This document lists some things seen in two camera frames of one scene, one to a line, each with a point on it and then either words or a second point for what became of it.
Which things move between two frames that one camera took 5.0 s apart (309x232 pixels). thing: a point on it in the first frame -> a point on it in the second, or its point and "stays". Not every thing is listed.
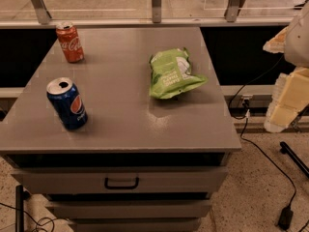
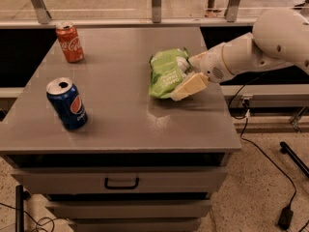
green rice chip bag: x=171 y=73 stays
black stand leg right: x=294 y=158 stays
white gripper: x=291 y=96 -> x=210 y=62
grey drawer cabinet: x=139 y=163 stays
